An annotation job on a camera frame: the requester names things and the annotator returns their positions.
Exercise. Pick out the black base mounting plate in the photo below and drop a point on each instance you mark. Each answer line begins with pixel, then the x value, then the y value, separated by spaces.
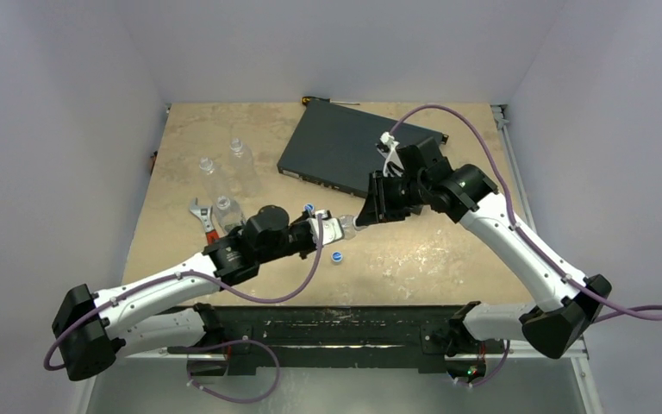
pixel 427 338

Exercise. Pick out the clear plastic bottle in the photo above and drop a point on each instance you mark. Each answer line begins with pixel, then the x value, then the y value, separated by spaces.
pixel 333 232
pixel 227 214
pixel 214 179
pixel 244 168

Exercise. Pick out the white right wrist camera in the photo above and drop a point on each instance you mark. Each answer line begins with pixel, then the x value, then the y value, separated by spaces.
pixel 387 147

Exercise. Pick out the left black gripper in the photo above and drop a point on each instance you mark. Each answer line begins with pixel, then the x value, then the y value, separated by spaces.
pixel 303 221

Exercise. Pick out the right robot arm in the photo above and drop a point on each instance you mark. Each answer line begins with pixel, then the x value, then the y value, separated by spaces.
pixel 564 303

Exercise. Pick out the black flat electronics box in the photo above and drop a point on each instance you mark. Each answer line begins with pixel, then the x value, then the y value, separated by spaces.
pixel 335 146

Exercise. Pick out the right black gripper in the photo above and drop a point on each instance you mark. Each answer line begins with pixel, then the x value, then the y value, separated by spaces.
pixel 377 198

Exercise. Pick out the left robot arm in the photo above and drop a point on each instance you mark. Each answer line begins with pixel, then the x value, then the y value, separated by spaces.
pixel 94 329

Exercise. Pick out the red handled adjustable wrench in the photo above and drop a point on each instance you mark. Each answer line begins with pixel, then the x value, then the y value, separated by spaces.
pixel 203 214

